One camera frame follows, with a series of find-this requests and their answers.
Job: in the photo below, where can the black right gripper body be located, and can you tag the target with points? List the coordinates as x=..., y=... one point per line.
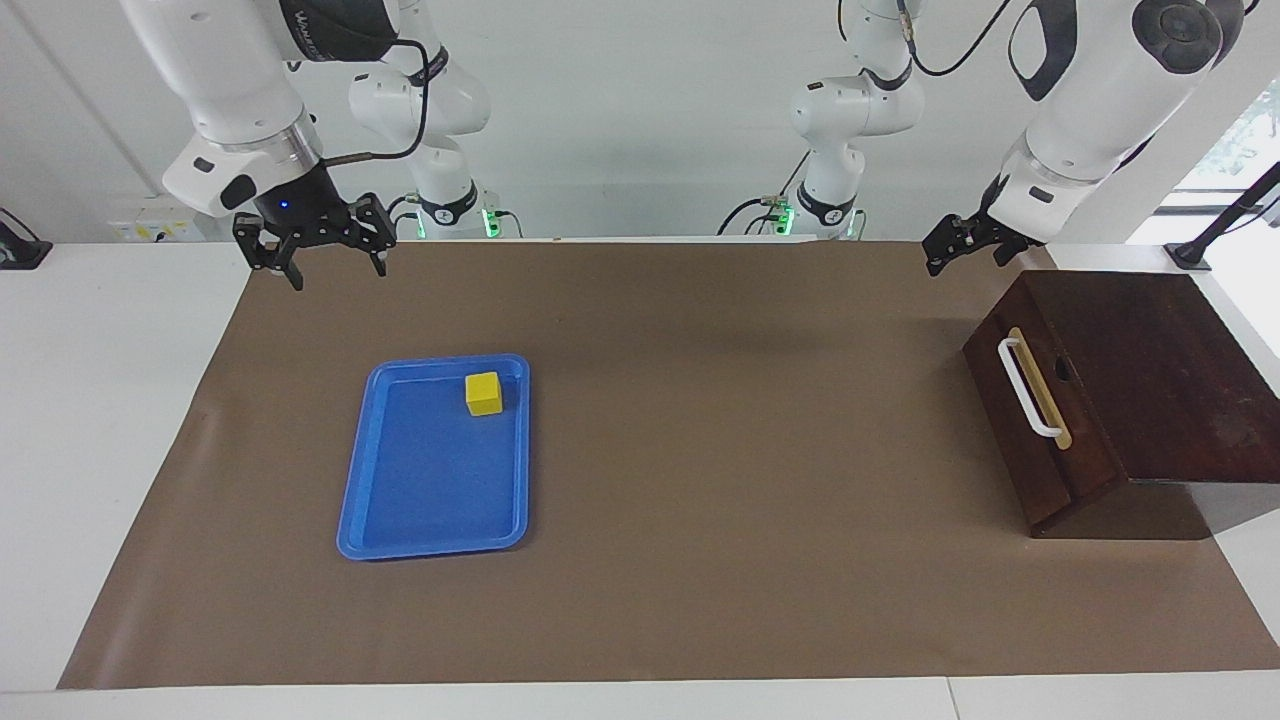
x=300, y=215

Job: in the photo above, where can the yellow cube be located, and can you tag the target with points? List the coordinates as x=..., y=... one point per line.
x=484, y=395

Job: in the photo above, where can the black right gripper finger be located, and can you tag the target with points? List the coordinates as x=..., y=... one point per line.
x=294, y=270
x=381, y=260

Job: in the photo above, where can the blue plastic tray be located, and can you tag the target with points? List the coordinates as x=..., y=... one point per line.
x=420, y=480

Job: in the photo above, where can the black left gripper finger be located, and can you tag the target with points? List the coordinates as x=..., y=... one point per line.
x=1002, y=256
x=934, y=265

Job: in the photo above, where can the brown table mat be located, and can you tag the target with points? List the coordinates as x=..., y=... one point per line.
x=700, y=560

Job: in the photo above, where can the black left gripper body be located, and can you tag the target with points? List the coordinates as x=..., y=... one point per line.
x=985, y=230

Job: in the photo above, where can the black camera pole stand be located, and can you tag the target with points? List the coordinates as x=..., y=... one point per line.
x=1225, y=220

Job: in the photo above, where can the black table mount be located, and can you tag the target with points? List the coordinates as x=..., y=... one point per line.
x=20, y=250

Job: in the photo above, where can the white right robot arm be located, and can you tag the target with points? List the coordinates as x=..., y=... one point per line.
x=230, y=90

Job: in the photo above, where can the green lit base connector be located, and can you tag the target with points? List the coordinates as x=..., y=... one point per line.
x=491, y=222
x=783, y=216

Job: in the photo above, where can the dark wooden drawer cabinet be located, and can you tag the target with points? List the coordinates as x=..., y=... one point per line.
x=1190, y=380

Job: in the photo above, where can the dark wooden drawer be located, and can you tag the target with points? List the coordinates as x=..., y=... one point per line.
x=1075, y=410

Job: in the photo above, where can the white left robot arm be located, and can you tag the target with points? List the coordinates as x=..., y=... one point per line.
x=1100, y=100

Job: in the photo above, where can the white wall socket box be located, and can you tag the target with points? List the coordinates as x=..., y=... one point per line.
x=160, y=220

